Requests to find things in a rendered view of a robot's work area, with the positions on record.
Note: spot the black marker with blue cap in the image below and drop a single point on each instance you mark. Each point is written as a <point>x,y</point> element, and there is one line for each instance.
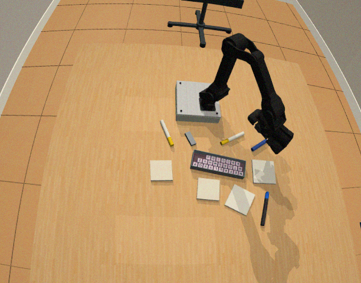
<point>264,209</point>

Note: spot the dark blue stylus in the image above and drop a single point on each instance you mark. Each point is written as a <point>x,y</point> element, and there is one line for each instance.
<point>259,145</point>

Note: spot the keyboard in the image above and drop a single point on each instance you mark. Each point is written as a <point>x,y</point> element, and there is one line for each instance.
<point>217,164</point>

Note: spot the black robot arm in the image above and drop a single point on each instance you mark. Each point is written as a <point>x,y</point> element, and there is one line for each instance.
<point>272,115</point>

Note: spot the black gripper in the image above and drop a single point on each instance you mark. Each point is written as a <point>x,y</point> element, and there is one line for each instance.
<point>276,148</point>

